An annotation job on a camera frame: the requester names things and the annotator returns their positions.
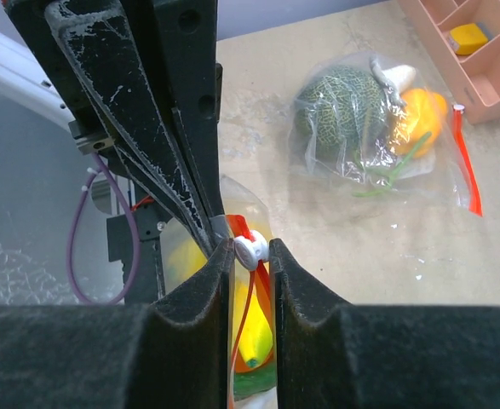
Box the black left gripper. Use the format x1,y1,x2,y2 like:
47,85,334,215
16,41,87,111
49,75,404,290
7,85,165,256
2,1,224,255

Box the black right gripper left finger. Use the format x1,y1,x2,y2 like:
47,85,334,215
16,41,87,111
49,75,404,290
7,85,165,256
0,239,234,408

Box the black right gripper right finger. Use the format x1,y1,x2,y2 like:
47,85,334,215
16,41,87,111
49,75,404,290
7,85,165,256
270,239,500,408

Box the green cucumber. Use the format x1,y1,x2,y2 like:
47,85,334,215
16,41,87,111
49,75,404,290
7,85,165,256
233,362,277,401

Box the yellow banana bunch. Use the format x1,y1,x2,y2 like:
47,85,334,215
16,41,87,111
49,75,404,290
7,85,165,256
161,237,273,366

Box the green netted melon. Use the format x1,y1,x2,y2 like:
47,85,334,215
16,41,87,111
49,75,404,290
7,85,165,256
294,63,434,199

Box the clear zip bag orange zipper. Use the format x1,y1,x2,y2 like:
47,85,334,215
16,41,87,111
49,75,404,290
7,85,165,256
287,51,483,216

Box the orange fruit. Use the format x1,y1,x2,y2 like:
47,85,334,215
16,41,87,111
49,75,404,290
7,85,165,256
388,88,448,158

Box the white garlic bulbs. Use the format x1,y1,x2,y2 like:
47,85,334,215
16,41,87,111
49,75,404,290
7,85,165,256
369,55,417,108

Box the pink plastic file organizer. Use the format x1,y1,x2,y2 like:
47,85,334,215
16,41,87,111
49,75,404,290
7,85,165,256
398,0,500,124

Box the yellow block in organizer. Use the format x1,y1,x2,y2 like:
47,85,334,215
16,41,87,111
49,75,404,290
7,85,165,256
447,23,491,56

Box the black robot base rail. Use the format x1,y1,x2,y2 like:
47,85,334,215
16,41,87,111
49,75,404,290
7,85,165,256
104,170,178,306

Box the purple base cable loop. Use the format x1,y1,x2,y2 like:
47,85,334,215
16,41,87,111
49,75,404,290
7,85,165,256
65,153,142,306

